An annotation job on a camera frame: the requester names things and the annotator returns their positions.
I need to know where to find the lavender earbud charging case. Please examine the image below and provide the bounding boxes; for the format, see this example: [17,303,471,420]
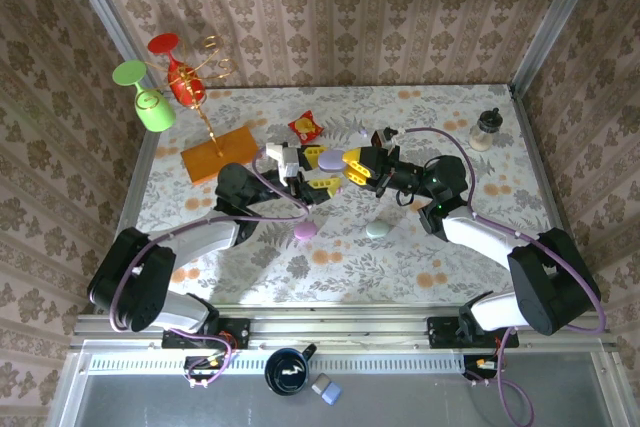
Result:
[317,148,348,173]

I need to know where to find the red snack packet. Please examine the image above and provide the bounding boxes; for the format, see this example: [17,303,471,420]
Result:
[287,110,325,147]

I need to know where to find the glass spice jar black lid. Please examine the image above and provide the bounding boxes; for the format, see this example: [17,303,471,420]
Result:
[468,107,501,153]

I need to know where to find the floral patterned table cover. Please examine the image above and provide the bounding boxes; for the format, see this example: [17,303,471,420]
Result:
[122,85,576,306]

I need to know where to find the green wine glass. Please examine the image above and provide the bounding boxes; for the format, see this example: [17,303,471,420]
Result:
[111,59,177,134]

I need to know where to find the red wine glass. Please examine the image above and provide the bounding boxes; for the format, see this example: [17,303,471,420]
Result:
[147,32,207,107]

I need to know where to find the black power connector block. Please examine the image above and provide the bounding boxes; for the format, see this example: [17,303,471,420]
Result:
[183,355,226,382]
[462,354,501,382]

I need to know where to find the black mug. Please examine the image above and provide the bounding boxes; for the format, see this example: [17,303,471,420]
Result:
[263,343,319,397]

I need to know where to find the blue eraser block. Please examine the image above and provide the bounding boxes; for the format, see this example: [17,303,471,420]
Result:
[319,380,344,407]

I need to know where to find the gold wire rack wooden base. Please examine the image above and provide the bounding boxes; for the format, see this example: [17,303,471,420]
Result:
[143,34,264,186]

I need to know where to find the aluminium table edge rail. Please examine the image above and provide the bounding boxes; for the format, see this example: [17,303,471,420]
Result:
[508,82,589,311]
[113,91,162,253]

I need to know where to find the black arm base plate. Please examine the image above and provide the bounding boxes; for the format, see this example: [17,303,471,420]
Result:
[427,315,520,350]
[160,317,251,351]

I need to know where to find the aluminium frame rail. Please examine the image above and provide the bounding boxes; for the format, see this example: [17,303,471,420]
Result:
[69,304,619,351]

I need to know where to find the white slotted cable duct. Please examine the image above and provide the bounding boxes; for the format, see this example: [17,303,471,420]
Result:
[87,352,501,373]

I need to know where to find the aluminium frame post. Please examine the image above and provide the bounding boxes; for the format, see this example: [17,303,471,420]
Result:
[509,0,609,98]
[57,0,161,98]

